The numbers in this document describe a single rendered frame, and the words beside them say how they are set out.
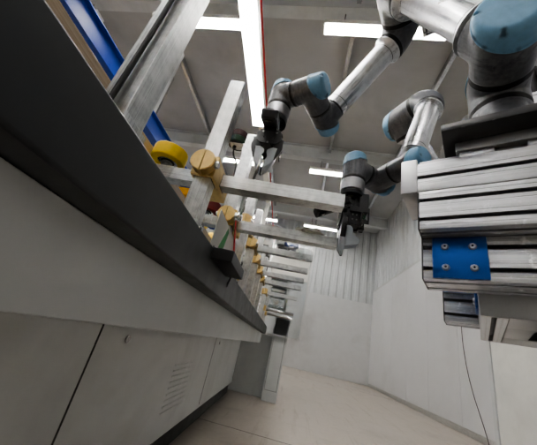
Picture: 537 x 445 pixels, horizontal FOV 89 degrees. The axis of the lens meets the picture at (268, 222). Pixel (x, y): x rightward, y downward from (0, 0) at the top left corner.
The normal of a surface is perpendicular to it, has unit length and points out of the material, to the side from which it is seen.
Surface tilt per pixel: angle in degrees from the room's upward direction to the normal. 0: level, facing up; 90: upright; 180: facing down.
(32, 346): 90
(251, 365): 90
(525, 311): 90
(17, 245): 90
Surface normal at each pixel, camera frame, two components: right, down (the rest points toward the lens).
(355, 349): -0.07, -0.42
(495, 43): -0.57, 0.80
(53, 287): 0.98, 0.18
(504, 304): -0.55, -0.44
